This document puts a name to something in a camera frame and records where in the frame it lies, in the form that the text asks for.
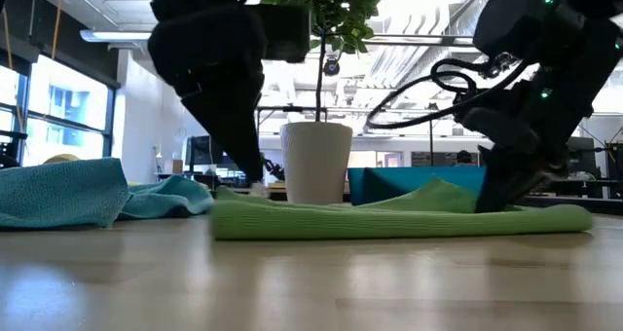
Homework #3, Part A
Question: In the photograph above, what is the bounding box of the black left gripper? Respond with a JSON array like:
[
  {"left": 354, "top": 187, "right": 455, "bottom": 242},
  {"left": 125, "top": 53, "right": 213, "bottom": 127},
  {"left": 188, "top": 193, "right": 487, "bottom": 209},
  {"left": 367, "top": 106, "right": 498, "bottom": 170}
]
[{"left": 148, "top": 4, "right": 268, "bottom": 184}]

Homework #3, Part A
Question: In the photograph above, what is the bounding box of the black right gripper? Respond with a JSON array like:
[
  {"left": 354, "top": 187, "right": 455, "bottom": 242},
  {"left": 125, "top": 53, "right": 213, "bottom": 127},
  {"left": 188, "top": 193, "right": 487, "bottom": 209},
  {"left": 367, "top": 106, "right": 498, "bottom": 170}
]
[{"left": 461, "top": 77, "right": 593, "bottom": 213}]

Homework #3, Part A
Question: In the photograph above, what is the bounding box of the cyan microfiber towel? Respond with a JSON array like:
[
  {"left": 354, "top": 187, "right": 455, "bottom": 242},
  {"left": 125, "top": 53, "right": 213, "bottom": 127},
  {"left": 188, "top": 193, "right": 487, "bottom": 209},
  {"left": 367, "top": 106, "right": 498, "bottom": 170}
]
[{"left": 115, "top": 174, "right": 215, "bottom": 221}]

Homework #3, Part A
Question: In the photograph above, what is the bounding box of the green microfiber towel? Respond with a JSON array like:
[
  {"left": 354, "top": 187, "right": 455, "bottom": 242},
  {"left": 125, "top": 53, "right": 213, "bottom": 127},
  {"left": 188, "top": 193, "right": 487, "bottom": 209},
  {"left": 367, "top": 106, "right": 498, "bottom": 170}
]
[{"left": 209, "top": 176, "right": 594, "bottom": 241}]

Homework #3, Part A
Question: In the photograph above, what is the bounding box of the gray microfiber towel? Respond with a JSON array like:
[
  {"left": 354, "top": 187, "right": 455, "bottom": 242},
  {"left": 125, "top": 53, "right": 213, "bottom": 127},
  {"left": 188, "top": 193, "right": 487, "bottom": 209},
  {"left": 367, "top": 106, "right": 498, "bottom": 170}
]
[{"left": 0, "top": 157, "right": 130, "bottom": 231}]

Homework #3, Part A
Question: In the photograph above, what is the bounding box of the yellow microfiber towel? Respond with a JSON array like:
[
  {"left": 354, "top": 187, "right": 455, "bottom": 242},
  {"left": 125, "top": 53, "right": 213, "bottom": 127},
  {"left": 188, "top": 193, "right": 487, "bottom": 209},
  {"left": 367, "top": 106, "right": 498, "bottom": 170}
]
[{"left": 42, "top": 153, "right": 82, "bottom": 166}]

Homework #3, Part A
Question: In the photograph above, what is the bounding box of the black horizontal bar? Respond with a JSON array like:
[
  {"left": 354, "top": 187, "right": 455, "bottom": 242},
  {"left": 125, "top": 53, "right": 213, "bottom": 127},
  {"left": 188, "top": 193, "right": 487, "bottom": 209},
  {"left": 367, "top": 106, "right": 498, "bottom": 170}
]
[{"left": 256, "top": 105, "right": 434, "bottom": 116}]

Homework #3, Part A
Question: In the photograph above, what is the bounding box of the black computer monitor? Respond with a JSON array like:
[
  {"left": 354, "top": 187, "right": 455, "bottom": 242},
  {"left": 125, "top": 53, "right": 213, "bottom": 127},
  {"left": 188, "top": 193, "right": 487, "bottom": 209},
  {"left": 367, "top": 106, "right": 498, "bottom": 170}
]
[
  {"left": 567, "top": 135, "right": 598, "bottom": 176},
  {"left": 184, "top": 135, "right": 225, "bottom": 166}
]

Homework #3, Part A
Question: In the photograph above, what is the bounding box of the green plant in white pot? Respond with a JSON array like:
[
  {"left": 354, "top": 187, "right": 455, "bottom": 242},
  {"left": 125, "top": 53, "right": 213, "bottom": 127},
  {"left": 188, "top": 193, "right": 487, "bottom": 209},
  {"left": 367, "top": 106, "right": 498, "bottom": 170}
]
[{"left": 260, "top": 0, "right": 391, "bottom": 206}]

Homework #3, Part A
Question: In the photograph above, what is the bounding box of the teal plastic bin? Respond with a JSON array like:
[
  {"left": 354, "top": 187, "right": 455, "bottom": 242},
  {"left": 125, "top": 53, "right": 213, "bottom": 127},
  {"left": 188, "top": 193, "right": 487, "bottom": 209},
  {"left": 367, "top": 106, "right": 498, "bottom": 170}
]
[{"left": 347, "top": 165, "right": 488, "bottom": 207}]

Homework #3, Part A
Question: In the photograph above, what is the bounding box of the long ceiling light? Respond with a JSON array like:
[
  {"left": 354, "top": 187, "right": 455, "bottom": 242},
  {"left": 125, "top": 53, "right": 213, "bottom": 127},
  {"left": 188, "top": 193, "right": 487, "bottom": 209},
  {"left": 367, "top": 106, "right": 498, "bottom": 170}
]
[{"left": 80, "top": 28, "right": 153, "bottom": 43}]

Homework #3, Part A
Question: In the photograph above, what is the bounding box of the large window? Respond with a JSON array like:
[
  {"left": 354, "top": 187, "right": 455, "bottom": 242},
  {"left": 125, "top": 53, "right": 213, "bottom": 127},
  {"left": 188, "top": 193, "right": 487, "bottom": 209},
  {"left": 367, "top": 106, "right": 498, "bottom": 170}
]
[{"left": 0, "top": 53, "right": 118, "bottom": 167}]

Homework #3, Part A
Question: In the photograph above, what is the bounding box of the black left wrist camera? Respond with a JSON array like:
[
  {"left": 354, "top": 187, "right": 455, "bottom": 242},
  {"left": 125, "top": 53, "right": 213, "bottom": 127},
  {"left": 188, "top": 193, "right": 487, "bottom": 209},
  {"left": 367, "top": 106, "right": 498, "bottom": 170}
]
[{"left": 252, "top": 3, "right": 312, "bottom": 63}]

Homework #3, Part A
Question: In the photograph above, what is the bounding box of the yellow hanging cord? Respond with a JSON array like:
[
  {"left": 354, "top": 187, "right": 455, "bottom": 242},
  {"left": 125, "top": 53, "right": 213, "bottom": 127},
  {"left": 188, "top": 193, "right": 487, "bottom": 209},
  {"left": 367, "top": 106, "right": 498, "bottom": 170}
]
[{"left": 50, "top": 0, "right": 65, "bottom": 60}]

